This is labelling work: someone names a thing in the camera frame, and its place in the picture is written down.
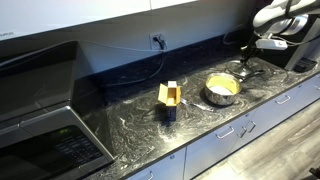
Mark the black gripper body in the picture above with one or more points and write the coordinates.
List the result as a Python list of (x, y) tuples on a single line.
[(254, 47)]

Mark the glass pot lid black knob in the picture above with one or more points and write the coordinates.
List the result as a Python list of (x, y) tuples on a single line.
[(238, 68)]

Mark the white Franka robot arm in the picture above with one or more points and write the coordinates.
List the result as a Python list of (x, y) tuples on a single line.
[(276, 13)]

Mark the silver fork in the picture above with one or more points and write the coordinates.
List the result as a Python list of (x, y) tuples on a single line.
[(200, 106)]

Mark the black ribbed block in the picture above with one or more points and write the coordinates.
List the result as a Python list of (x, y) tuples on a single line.
[(305, 65)]

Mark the blue pasta box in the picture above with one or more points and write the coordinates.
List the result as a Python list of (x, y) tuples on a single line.
[(170, 96)]

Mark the pale blue base cabinet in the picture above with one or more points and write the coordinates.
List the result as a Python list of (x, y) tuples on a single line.
[(206, 150)]

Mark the small round cabinet knob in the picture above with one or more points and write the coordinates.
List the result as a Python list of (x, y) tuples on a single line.
[(172, 156)]

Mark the black steel microwave oven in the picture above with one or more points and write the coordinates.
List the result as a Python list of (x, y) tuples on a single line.
[(50, 116)]

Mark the white wrist camera block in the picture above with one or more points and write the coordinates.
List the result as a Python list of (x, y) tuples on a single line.
[(271, 44)]

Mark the grey metal post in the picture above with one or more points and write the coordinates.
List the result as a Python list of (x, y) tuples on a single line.
[(301, 43)]

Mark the white wall outlet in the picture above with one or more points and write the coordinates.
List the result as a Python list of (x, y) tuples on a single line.
[(154, 35)]

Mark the white wall cabinet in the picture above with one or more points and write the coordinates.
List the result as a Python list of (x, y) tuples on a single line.
[(66, 13)]

